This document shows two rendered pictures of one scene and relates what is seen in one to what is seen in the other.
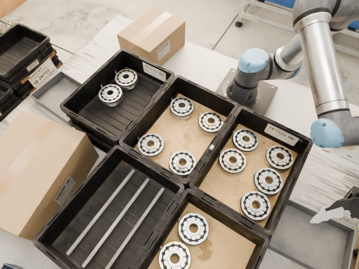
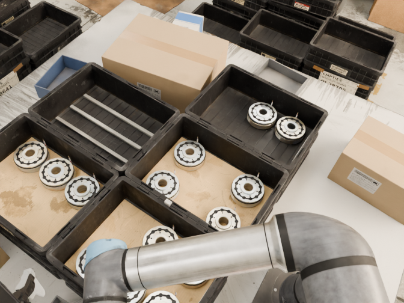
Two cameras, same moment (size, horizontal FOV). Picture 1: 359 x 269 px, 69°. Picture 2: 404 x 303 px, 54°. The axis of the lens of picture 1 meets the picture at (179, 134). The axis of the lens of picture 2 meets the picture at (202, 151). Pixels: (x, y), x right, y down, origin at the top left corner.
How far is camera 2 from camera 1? 0.81 m
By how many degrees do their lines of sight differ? 44
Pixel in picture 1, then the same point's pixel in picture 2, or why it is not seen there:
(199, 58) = (376, 246)
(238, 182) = not seen: hidden behind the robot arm
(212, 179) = (141, 220)
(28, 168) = (162, 54)
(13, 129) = (205, 39)
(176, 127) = (217, 184)
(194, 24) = not seen: outside the picture
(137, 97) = (263, 143)
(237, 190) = not seen: hidden behind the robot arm
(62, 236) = (101, 91)
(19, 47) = (365, 55)
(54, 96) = (274, 80)
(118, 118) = (230, 126)
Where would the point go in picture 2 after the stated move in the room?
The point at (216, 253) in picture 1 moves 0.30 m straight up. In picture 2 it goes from (54, 216) to (23, 157)
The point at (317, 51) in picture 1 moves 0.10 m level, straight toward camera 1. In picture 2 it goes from (216, 234) to (169, 202)
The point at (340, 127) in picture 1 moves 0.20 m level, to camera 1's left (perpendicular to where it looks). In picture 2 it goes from (99, 257) to (116, 162)
